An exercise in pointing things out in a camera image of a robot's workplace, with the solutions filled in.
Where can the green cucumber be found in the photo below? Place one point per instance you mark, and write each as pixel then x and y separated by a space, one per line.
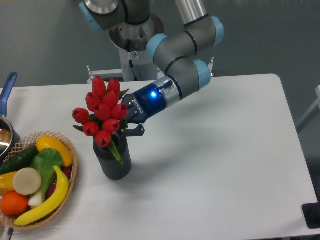
pixel 19 161

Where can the dark grey ribbed vase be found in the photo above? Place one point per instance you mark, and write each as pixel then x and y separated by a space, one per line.
pixel 114 167

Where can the beige round disc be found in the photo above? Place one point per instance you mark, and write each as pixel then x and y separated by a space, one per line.
pixel 27 181

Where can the orange fruit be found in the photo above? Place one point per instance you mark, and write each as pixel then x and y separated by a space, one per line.
pixel 13 204

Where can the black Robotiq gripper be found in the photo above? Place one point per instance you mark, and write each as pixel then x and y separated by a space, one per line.
pixel 142 105

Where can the yellow pepper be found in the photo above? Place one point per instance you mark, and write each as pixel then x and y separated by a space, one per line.
pixel 6 183

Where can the green bok choy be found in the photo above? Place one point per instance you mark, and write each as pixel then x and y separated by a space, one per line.
pixel 44 164

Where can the white frame at right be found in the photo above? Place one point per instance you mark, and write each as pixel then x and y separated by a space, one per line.
pixel 310 113

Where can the woven wicker basket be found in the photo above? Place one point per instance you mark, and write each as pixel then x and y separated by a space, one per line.
pixel 25 143

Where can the yellow banana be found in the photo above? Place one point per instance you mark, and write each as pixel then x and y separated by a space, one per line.
pixel 50 205

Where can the blue handled saucepan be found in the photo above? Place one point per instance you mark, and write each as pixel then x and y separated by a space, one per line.
pixel 8 136

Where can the purple red vegetable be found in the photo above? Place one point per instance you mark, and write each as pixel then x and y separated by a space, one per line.
pixel 68 172

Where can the red tulip bouquet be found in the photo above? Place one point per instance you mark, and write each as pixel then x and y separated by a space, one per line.
pixel 104 115

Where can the black box at table edge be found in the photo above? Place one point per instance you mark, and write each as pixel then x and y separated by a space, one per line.
pixel 311 212

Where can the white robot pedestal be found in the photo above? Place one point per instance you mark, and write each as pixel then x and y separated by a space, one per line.
pixel 131 42

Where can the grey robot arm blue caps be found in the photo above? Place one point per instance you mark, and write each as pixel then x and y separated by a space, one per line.
pixel 183 75

